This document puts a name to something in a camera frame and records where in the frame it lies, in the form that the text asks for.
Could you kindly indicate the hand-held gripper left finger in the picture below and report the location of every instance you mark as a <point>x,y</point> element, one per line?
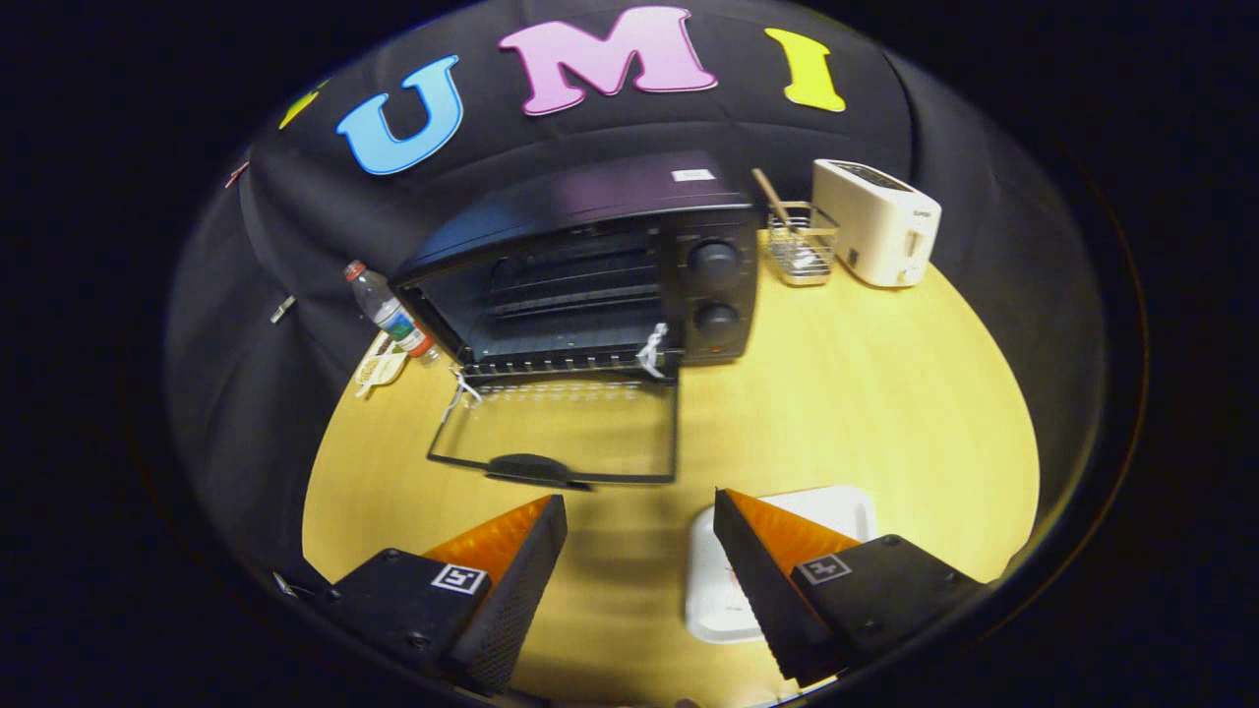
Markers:
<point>511,600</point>

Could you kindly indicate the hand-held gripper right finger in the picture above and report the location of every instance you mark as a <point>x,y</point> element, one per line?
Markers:
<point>762,590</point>

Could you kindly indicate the white square plate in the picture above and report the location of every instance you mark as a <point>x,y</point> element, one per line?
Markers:
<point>713,605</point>

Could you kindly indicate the black toaster oven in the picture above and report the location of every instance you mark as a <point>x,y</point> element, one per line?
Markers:
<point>590,197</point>

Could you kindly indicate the white pop-up toaster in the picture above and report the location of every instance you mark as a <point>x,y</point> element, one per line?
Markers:
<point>875,221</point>

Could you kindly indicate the beige snack packet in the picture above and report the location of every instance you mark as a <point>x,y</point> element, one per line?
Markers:
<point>376,369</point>

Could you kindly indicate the clear plastic water bottle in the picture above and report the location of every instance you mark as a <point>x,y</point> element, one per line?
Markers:
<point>389,310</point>

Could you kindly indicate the small silver clip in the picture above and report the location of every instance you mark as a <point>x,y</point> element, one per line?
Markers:
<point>282,309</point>

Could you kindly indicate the wooden utensil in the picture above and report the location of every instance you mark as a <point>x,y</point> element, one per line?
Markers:
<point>773,197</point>

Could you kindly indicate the black backdrop cloth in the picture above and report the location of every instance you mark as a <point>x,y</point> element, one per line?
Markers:
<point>295,246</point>

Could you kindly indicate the small red tag clip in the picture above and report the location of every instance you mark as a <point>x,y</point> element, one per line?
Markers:
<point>237,174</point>

